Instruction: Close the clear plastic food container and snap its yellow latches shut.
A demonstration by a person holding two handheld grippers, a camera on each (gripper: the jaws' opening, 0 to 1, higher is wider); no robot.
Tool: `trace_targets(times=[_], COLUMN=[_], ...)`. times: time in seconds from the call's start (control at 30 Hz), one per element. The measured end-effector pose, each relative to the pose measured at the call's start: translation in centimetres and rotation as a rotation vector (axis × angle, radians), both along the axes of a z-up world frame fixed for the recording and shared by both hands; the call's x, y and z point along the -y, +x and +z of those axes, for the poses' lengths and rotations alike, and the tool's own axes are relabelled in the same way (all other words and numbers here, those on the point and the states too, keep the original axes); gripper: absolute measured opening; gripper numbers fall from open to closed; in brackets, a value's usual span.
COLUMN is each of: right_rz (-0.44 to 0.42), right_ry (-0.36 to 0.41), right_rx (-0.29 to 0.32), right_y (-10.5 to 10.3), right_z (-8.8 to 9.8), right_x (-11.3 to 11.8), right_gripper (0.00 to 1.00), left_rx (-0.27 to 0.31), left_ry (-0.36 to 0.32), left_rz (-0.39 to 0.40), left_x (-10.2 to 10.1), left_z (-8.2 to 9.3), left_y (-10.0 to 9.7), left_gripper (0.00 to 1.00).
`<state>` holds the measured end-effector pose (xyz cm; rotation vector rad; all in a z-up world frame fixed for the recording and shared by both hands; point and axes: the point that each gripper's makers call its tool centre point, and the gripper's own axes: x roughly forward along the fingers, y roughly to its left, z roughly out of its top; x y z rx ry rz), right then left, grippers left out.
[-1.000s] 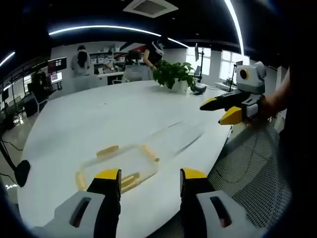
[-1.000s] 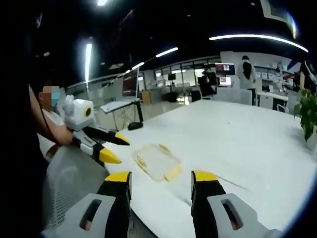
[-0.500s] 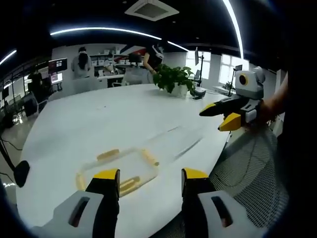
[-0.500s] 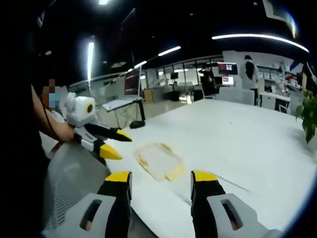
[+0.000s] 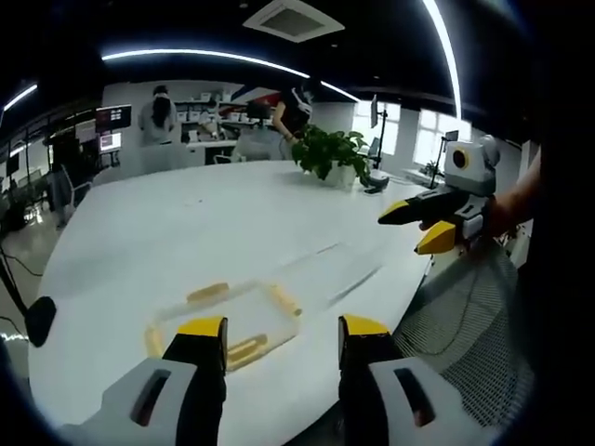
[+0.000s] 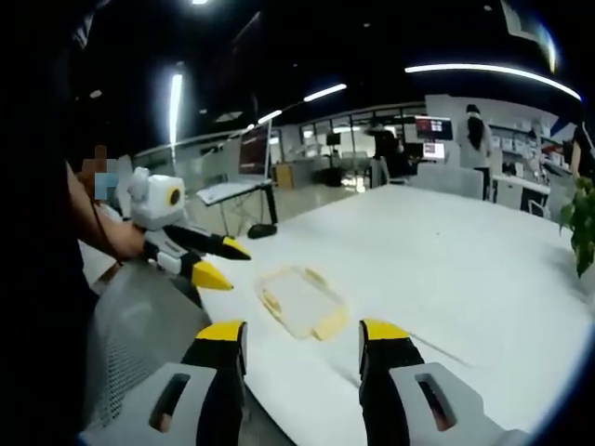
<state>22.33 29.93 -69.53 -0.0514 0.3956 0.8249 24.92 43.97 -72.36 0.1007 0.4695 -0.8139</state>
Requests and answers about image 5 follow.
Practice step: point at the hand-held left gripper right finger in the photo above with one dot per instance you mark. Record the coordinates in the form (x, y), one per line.
(395, 395)

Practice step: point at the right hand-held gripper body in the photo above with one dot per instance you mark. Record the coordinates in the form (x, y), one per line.
(469, 172)

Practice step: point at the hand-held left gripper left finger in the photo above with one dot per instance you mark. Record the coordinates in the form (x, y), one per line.
(153, 390)

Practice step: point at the black tripod stand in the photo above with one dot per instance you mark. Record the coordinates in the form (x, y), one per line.
(441, 160)

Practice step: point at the dark device on table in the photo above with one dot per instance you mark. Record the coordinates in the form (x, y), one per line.
(375, 182)

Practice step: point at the white plant pot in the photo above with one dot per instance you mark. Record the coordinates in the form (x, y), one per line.
(343, 176)

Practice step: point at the grey mesh office chair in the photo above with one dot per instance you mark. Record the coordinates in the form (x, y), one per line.
(469, 325)

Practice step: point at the green potted plant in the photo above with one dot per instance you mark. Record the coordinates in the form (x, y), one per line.
(332, 151)

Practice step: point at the long ceiling light strip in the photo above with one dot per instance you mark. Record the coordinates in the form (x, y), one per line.
(444, 51)

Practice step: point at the black chair armrest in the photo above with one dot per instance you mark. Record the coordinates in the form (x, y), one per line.
(41, 320)

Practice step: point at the white counter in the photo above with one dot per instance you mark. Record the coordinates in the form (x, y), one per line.
(218, 148)

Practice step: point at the ceiling air vent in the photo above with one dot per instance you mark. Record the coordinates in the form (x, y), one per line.
(294, 19)

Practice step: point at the white storage shelf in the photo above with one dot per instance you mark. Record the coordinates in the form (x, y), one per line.
(218, 109)

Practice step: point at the bright computer screen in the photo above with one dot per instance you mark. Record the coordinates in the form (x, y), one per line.
(110, 141)

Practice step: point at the curved ceiling light strip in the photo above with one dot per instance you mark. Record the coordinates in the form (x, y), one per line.
(204, 56)

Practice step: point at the dark wall monitor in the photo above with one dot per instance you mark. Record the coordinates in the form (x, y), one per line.
(114, 116)

